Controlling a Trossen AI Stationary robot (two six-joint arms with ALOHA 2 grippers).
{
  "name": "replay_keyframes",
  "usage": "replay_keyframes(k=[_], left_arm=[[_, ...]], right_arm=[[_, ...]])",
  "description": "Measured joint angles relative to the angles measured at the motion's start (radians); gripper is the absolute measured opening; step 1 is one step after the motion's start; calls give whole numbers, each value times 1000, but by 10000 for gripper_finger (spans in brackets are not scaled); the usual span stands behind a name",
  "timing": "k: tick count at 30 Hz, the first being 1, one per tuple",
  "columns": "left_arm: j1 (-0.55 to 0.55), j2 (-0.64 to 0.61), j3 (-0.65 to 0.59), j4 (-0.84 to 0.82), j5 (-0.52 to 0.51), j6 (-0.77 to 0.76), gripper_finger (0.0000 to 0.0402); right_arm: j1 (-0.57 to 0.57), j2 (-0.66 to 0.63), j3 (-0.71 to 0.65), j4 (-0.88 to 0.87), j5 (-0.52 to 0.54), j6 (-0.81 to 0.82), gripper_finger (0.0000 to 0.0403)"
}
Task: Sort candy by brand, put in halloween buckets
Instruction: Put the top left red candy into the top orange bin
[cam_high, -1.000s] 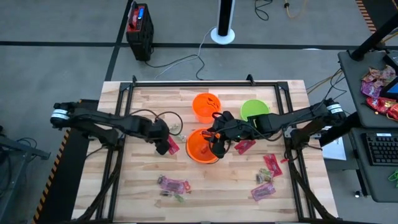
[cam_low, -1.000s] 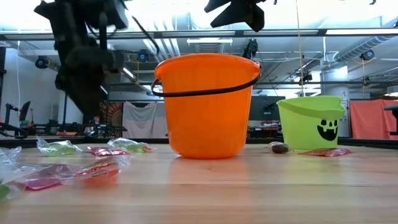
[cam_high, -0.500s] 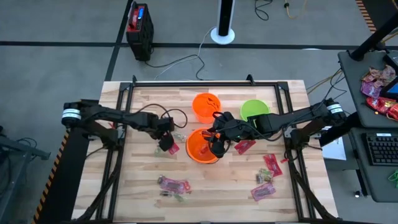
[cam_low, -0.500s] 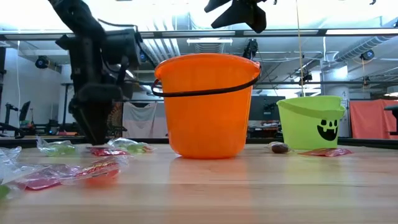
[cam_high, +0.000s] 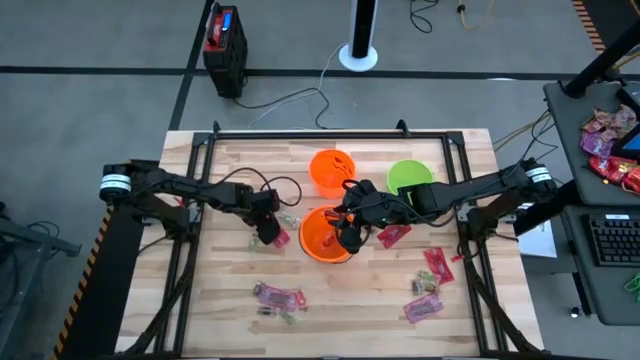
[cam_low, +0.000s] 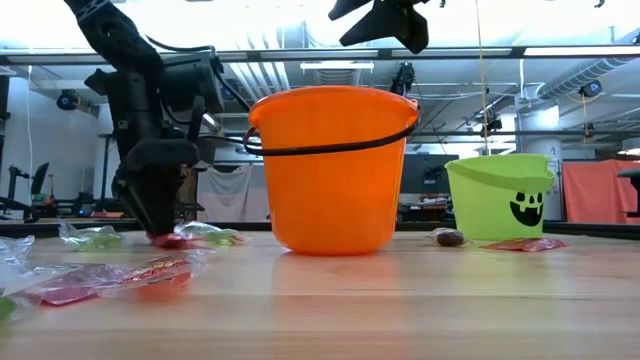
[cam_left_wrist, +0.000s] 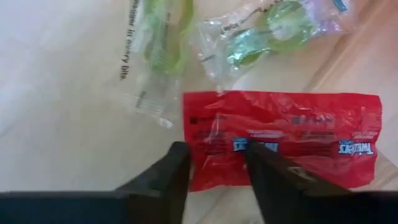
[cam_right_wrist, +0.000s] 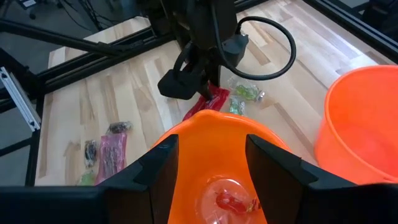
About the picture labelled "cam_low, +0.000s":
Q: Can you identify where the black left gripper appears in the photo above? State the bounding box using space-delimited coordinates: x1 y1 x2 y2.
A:
83 65 202 237

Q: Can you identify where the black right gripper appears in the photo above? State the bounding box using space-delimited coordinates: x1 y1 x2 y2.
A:
327 0 431 55

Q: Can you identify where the red candy clear wrapper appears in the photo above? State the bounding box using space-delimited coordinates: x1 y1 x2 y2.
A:
147 232 201 250

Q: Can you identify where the red candy yellow print wrapper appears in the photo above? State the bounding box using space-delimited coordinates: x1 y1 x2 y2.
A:
117 249 209 297

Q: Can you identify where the green candy clear wrapper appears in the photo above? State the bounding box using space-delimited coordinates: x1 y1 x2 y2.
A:
173 220 249 247
57 219 125 251
0 296 19 324

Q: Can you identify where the pink candy packet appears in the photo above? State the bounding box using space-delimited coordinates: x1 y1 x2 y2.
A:
22 263 134 307

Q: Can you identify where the clear plastic candy wrapper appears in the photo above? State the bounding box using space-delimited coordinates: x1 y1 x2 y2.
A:
0 234 59 301

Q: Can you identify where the large orange halloween bucket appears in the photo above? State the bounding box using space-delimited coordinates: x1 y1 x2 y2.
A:
243 84 421 257

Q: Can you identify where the green halloween bucket black face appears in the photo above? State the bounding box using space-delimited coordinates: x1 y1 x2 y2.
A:
443 153 557 242

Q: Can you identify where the brown candy clear wrapper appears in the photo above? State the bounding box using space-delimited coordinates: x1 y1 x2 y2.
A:
430 227 471 248

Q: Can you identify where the red translucent candy packet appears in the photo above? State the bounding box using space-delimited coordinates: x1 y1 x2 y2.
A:
479 237 569 253

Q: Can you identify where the white cloth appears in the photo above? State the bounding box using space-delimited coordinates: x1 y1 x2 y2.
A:
197 163 271 224

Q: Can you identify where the black overhead beam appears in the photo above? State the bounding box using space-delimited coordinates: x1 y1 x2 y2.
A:
0 44 640 67

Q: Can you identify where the dark monitor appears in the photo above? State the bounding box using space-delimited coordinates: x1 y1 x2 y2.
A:
399 153 460 196

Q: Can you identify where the white round column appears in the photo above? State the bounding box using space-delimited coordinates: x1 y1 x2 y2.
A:
517 104 564 221

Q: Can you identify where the orange cloth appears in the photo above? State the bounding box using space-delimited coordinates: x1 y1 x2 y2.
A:
562 158 640 225

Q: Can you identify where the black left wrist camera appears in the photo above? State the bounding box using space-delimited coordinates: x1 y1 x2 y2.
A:
163 48 227 117

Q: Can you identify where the yellow hanging cable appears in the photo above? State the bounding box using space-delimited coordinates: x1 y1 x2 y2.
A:
474 0 491 156

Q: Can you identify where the silver ventilation duct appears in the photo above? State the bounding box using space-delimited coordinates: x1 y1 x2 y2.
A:
537 55 636 101

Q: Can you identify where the black aluminium table frame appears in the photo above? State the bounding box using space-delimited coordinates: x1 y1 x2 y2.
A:
0 218 640 240

